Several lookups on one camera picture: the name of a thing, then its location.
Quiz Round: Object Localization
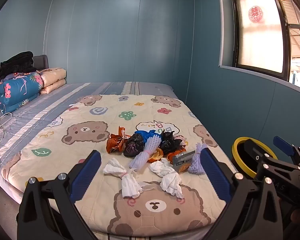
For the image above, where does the pink wrapper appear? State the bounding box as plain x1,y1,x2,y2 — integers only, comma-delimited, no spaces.
175,135,188,147

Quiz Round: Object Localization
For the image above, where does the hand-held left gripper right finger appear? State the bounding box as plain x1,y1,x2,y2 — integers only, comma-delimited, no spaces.
199,148,283,240

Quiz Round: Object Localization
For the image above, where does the blue plastic bag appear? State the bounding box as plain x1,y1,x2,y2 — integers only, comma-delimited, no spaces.
134,129,163,144

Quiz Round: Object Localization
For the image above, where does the bear print blanket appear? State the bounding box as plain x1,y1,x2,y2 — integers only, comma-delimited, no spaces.
1,94,237,238

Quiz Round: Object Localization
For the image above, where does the blue floral folded quilt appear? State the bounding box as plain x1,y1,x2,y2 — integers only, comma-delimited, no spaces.
0,71,44,115

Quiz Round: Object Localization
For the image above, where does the orange foil wrapper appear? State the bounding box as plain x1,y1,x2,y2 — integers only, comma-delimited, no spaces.
106,126,132,154

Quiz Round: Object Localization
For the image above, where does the yellow trash bin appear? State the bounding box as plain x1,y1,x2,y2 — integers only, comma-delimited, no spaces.
232,137,278,179

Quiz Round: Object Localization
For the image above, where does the dark purple plastic bag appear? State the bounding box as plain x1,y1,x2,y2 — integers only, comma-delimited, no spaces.
123,133,145,158

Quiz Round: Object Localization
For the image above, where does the black plastic bag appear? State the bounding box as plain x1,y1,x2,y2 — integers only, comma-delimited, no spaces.
160,131,184,155

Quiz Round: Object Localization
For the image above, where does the black clothing pile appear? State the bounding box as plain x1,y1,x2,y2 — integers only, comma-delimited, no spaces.
0,51,38,82

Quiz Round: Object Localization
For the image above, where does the grey cardboard box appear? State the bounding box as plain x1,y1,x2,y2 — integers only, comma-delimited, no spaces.
172,151,196,174

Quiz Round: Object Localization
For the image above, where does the short lavender foam net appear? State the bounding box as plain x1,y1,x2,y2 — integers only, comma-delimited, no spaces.
187,142,208,175

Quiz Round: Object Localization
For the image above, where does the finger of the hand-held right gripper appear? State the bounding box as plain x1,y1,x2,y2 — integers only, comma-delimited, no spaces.
273,136,300,167
244,139,300,180

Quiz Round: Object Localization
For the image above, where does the orange peel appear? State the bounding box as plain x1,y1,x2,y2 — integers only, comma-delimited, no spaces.
148,147,164,164

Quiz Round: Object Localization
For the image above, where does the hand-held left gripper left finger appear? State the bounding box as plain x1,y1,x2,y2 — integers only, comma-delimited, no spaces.
17,150,102,240

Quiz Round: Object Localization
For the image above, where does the white cable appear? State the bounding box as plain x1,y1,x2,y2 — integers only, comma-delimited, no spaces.
0,112,13,140

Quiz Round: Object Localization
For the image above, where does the long lavender foam net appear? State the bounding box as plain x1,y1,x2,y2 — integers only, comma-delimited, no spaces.
129,133,163,169

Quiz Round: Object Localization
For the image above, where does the red paper window decal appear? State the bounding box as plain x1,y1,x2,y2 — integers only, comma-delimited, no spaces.
248,5,263,23

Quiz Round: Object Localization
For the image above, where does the brown framed window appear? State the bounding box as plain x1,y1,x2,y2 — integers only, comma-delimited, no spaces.
219,0,300,92

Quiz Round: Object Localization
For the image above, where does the blue striped bed sheet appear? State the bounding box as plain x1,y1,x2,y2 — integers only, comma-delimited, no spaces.
0,81,177,180

